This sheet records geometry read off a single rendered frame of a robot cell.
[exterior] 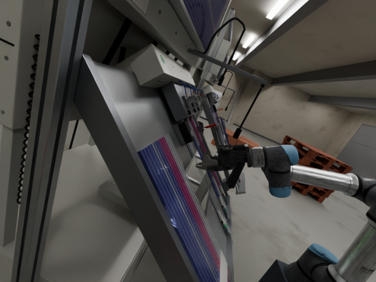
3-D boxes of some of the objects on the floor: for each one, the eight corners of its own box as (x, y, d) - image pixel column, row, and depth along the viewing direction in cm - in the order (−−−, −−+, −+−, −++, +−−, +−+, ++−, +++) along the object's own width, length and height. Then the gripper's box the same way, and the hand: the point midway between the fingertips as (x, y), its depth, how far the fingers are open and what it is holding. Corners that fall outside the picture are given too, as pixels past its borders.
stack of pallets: (325, 205, 383) (355, 169, 353) (285, 187, 385) (312, 149, 355) (296, 176, 518) (316, 147, 488) (267, 163, 520) (285, 134, 490)
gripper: (247, 141, 69) (195, 146, 74) (250, 148, 59) (191, 154, 64) (249, 161, 71) (198, 165, 76) (253, 172, 61) (194, 175, 66)
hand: (199, 166), depth 70 cm, fingers closed, pressing on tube
